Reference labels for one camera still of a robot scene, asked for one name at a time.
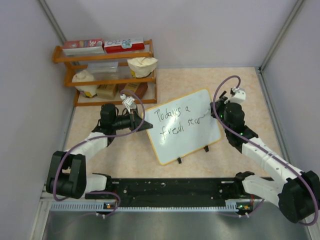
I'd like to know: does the tan brown box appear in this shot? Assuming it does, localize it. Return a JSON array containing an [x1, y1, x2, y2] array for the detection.
[[96, 84, 118, 100]]

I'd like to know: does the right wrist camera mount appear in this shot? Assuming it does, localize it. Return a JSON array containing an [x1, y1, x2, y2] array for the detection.
[[229, 87, 246, 104]]

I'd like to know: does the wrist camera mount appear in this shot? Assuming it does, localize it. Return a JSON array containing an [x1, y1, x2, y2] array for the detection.
[[120, 93, 136, 112], [229, 87, 246, 104]]

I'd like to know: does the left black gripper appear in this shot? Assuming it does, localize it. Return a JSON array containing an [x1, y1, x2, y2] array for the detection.
[[112, 109, 152, 133]]

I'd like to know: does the cream paper bag right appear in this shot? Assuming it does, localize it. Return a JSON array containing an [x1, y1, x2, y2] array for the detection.
[[127, 57, 159, 78]]

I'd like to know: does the white black marker pen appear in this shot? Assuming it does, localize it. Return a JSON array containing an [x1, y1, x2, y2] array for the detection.
[[205, 91, 227, 115]]

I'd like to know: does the red white box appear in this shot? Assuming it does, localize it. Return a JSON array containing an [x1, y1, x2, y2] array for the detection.
[[104, 37, 145, 54], [62, 38, 105, 56]]

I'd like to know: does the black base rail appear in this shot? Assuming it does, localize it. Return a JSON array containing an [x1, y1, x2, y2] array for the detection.
[[84, 177, 253, 208]]

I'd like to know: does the wooden three tier shelf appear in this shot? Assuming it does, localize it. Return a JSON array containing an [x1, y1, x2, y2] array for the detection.
[[52, 39, 158, 104]]

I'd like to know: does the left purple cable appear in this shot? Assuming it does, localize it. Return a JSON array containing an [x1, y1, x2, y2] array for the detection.
[[53, 89, 146, 217]]

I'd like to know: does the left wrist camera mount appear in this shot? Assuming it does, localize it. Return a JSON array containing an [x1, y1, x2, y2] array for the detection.
[[120, 93, 136, 112]]

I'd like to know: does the black whiteboard clip right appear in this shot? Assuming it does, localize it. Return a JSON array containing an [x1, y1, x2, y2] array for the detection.
[[203, 145, 209, 153]]

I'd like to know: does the clear plastic container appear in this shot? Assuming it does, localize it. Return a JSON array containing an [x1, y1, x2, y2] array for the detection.
[[87, 62, 120, 81]]

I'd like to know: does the white flour bag left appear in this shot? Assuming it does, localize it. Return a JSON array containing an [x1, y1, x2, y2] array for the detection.
[[72, 69, 99, 99]]

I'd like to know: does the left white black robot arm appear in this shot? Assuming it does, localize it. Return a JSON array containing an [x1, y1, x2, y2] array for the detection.
[[45, 103, 153, 199]]

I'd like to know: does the red white box left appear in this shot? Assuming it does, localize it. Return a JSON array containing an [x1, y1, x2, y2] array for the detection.
[[62, 38, 105, 56]]

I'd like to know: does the red white box right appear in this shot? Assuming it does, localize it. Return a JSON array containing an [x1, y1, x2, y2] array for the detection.
[[104, 37, 145, 54]]

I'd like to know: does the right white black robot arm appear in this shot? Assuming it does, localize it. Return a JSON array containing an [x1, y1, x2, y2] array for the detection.
[[210, 96, 320, 226]]

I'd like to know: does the yellow framed whiteboard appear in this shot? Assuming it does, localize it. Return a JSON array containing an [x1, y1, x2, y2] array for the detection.
[[145, 88, 222, 165]]

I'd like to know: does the reddish brown packet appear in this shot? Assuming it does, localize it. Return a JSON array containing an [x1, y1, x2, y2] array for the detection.
[[118, 82, 148, 99]]

